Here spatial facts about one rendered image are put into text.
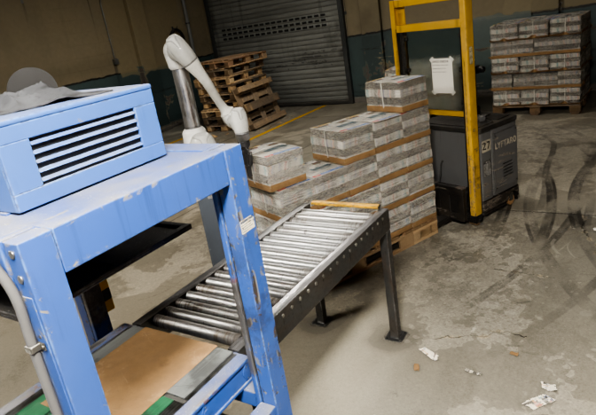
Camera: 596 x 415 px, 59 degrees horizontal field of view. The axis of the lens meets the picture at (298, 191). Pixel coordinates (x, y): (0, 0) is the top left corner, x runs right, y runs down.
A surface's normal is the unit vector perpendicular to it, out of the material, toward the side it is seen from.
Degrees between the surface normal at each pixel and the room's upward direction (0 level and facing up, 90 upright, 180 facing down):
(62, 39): 90
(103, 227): 90
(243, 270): 90
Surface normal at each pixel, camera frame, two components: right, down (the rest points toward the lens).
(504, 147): 0.58, 0.17
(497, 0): -0.52, 0.35
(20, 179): 0.84, 0.04
